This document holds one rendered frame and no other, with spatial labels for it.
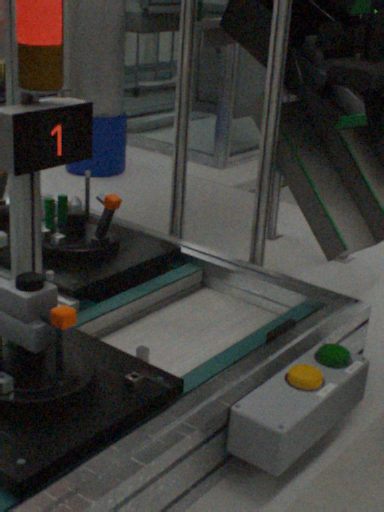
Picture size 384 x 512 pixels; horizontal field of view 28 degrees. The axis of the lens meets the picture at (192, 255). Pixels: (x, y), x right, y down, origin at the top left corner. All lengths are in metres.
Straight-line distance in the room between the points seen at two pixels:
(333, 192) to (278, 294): 0.22
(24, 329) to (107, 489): 0.19
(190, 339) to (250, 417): 0.26
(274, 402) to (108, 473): 0.22
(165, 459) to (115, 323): 0.35
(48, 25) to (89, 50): 1.01
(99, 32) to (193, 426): 1.25
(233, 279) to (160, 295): 0.12
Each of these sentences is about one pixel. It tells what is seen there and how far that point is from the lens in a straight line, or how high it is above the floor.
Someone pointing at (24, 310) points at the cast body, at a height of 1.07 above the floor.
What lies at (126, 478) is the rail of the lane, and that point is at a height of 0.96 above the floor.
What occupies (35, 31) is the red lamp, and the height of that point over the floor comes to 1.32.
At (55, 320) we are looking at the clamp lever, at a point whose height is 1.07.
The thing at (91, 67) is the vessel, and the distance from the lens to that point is 1.90.
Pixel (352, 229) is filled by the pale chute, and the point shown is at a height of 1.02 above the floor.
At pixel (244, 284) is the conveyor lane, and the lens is 1.18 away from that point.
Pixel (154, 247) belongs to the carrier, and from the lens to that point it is 1.22.
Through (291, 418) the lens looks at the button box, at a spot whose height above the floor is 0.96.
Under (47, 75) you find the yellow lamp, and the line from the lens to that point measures 0.89.
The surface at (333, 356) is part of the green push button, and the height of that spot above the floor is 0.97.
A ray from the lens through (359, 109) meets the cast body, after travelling 1.17.
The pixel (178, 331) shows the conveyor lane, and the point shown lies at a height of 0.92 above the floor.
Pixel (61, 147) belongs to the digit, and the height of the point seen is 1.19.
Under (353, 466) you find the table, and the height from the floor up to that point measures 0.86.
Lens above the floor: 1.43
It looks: 22 degrees down
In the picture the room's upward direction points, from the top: 4 degrees clockwise
